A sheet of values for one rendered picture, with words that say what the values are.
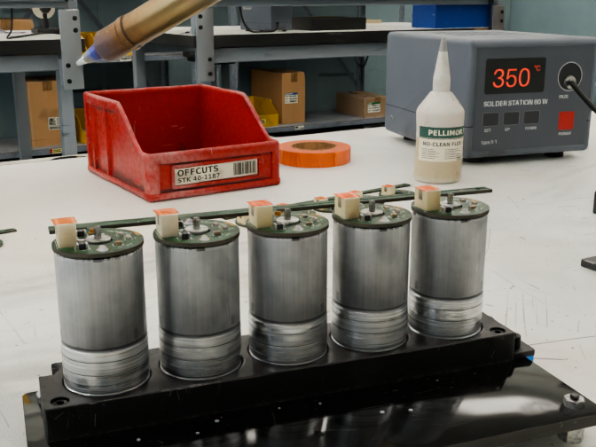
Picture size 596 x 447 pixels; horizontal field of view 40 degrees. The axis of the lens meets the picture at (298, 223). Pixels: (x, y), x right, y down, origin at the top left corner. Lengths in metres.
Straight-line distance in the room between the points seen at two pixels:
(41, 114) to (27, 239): 3.87
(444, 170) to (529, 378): 0.32
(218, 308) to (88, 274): 0.04
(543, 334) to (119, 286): 0.18
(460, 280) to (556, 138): 0.43
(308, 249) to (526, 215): 0.29
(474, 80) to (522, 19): 5.82
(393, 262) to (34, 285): 0.20
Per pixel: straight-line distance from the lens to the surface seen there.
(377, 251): 0.25
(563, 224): 0.50
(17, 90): 3.23
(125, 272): 0.23
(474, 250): 0.26
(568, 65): 0.68
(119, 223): 0.25
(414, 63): 0.71
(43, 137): 4.35
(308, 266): 0.24
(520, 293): 0.38
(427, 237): 0.26
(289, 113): 4.91
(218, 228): 0.24
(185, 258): 0.23
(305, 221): 0.25
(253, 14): 3.01
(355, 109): 5.26
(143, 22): 0.20
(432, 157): 0.58
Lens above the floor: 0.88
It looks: 16 degrees down
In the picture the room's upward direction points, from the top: straight up
